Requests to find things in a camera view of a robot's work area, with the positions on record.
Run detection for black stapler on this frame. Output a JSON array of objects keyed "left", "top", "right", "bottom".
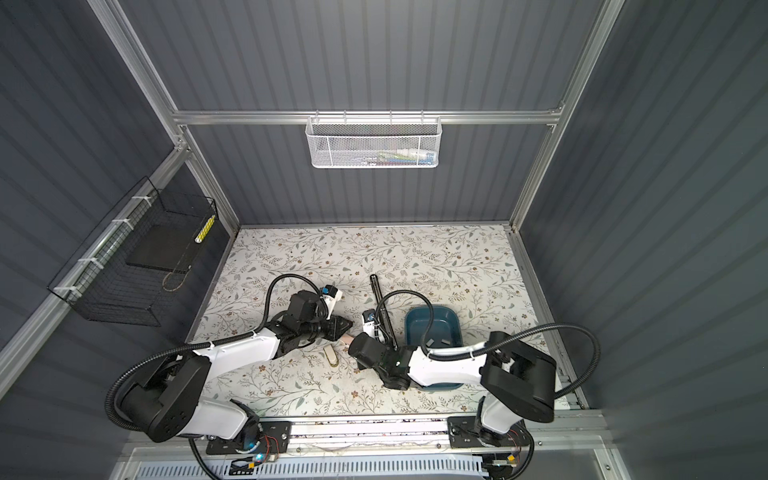
[{"left": 369, "top": 274, "right": 398, "bottom": 350}]

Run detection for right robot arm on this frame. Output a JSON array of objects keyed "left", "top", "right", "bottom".
[{"left": 349, "top": 332, "right": 556, "bottom": 446}]

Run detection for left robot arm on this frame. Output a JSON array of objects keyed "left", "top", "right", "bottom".
[{"left": 105, "top": 285, "right": 353, "bottom": 443}]

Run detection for teal plastic tray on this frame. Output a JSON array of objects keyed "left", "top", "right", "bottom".
[{"left": 403, "top": 304, "right": 463, "bottom": 392}]

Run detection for yellow marker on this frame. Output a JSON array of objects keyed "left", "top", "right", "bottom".
[{"left": 194, "top": 215, "right": 216, "bottom": 244}]

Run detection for black pad in basket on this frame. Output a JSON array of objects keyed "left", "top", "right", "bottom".
[{"left": 126, "top": 225, "right": 202, "bottom": 273}]

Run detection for tubes in white basket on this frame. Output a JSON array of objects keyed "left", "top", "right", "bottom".
[{"left": 359, "top": 149, "right": 438, "bottom": 167}]

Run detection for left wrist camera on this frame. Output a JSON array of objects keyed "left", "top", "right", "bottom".
[{"left": 320, "top": 285, "right": 343, "bottom": 318}]

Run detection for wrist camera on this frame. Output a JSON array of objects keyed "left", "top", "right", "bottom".
[
  {"left": 362, "top": 309, "right": 384, "bottom": 341},
  {"left": 320, "top": 285, "right": 343, "bottom": 318}
]

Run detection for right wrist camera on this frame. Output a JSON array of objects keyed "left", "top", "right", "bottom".
[{"left": 362, "top": 309, "right": 384, "bottom": 341}]

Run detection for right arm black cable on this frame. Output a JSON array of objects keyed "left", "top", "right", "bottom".
[{"left": 373, "top": 289, "right": 602, "bottom": 400}]

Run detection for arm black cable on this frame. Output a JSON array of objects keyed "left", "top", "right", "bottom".
[
  {"left": 373, "top": 289, "right": 602, "bottom": 400},
  {"left": 104, "top": 273, "right": 328, "bottom": 433}
]

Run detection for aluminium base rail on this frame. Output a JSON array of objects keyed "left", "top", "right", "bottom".
[{"left": 128, "top": 413, "right": 610, "bottom": 460}]

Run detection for white wire mesh basket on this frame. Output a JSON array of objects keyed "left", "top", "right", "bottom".
[{"left": 305, "top": 119, "right": 443, "bottom": 169}]

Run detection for black wire basket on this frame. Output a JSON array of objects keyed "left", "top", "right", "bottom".
[{"left": 48, "top": 178, "right": 218, "bottom": 327}]

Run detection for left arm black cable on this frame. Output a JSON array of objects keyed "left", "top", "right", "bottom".
[{"left": 104, "top": 273, "right": 328, "bottom": 433}]

